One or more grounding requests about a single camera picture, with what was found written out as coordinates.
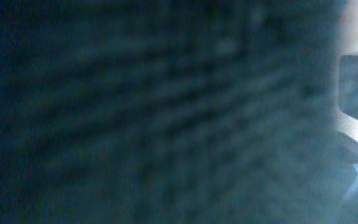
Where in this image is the black t-shirt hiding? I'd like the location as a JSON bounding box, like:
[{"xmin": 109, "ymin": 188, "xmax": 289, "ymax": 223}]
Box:
[{"xmin": 0, "ymin": 1, "xmax": 358, "ymax": 223}]

